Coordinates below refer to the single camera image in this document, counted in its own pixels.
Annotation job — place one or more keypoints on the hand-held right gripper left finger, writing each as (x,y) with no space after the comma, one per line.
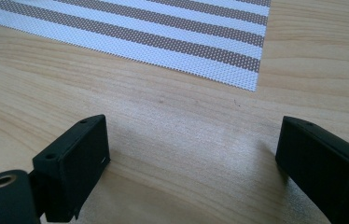
(79,161)

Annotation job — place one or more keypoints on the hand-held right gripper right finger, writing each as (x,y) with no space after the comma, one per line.
(322,168)

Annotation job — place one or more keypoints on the grey white striped placemat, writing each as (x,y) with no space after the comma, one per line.
(150,34)

